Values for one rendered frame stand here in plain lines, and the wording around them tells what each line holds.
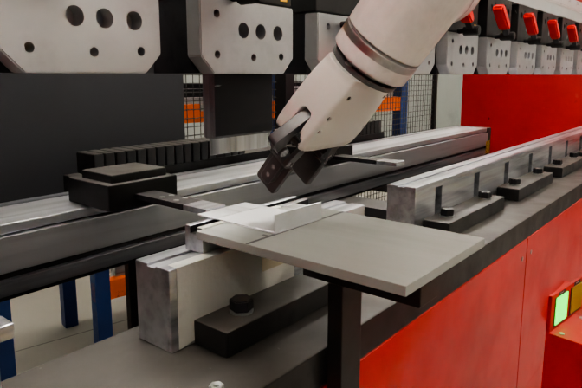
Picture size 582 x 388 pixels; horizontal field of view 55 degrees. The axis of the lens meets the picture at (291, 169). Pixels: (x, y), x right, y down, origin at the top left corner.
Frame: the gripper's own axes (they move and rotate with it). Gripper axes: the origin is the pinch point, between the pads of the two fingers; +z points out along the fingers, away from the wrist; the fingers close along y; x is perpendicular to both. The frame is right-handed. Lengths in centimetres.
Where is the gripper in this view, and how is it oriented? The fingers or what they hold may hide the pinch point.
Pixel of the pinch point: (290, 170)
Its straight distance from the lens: 63.9
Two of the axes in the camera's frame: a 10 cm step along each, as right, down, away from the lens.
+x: 5.9, 7.2, -3.7
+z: -5.0, 6.9, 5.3
